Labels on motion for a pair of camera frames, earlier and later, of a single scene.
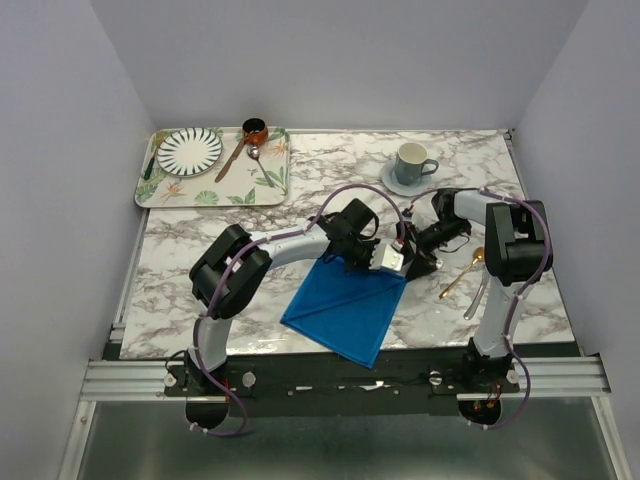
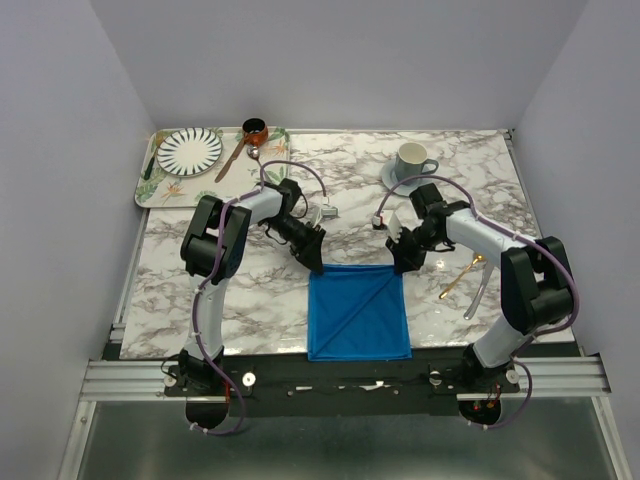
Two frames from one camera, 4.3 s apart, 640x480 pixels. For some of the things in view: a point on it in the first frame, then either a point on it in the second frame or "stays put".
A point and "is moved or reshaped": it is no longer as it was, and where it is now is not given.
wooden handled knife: [233, 157] stays put
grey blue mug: [410, 160] stays put
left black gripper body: [357, 255] → [296, 233]
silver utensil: [468, 315] stays put
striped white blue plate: [188, 151] stays put
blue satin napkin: [346, 312] is moved or reshaped
